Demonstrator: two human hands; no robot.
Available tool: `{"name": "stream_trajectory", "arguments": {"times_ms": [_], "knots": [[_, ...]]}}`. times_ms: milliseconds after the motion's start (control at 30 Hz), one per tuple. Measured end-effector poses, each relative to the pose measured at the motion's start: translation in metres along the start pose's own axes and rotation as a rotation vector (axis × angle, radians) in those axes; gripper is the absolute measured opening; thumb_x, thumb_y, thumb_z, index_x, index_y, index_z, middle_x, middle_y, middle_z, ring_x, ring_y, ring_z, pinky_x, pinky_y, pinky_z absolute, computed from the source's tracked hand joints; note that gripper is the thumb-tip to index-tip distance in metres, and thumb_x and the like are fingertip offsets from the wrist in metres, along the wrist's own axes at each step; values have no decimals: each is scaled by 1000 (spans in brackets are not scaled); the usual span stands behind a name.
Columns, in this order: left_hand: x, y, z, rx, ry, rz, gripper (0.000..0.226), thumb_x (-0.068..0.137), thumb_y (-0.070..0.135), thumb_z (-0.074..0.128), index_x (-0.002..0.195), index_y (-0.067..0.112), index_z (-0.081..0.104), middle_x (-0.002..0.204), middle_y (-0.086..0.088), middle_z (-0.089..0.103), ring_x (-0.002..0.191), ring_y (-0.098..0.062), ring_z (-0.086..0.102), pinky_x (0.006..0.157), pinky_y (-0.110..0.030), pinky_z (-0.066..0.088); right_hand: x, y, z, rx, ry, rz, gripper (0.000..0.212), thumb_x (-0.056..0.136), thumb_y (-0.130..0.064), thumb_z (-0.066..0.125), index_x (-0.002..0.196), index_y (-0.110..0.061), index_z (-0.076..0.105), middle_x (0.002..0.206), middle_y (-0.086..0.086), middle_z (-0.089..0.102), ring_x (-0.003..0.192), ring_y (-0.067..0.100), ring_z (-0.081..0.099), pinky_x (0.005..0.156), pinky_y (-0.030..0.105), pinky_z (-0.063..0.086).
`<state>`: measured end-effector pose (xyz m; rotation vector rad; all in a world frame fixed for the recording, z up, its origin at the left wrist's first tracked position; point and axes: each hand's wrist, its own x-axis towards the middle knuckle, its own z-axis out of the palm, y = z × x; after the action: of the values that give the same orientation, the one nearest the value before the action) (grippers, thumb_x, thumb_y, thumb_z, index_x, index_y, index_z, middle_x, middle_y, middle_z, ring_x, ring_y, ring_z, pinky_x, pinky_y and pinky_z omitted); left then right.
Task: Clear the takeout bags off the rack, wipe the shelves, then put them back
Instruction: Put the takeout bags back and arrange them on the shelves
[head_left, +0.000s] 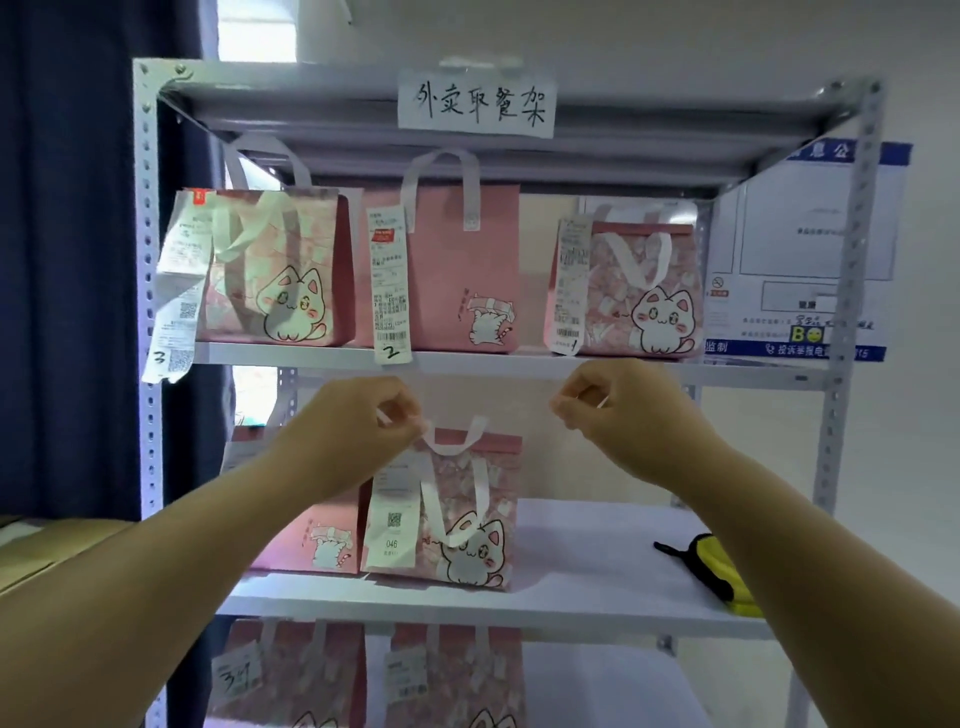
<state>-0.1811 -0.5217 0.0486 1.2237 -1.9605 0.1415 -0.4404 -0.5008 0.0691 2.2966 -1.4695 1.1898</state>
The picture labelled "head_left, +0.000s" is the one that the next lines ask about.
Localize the plain pink cat bag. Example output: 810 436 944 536
352 147 522 354
222 426 370 576

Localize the long white receipt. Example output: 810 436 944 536
550 215 594 357
365 204 417 367
364 448 423 573
141 189 219 386

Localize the bright window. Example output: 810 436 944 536
216 0 303 66

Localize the handwritten white paper sign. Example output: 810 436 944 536
397 69 557 141

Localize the blue white wall poster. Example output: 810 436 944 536
703 140 914 363

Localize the brown cardboard box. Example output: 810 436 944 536
0 515 138 595

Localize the dark blue curtain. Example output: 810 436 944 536
0 0 230 520

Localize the person's right forearm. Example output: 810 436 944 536
673 441 960 728

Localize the white metal shelving rack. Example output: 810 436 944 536
132 58 886 728

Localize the person's right hand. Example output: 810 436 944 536
550 357 726 490

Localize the person's left forearm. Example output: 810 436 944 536
0 442 325 728

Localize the pink patterned cat bag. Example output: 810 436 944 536
544 202 707 360
196 135 358 348
364 622 527 728
205 618 369 728
359 415 523 593

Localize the yellow black pouch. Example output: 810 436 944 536
653 533 765 621

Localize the short white receipt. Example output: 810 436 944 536
210 639 265 704
383 643 433 704

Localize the person's left hand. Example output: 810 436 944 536
273 375 427 505

